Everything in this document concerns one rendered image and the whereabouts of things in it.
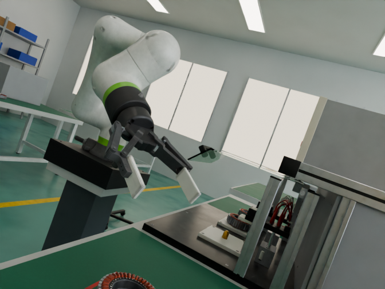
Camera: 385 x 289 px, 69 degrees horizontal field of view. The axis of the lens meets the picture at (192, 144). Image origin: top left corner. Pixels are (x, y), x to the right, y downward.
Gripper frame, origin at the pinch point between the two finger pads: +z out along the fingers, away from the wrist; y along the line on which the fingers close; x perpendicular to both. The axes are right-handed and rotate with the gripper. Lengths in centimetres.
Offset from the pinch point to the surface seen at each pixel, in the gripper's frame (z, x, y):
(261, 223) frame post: 3.5, -4.0, -36.4
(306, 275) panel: 18.8, -3.9, -41.3
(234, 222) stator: -14, -27, -68
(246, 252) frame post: 6.7, -12.5, -36.6
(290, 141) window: -217, -45, -481
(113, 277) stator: 5.3, -18.3, 1.8
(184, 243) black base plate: -4.9, -25.9, -30.6
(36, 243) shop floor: -89, -158, -50
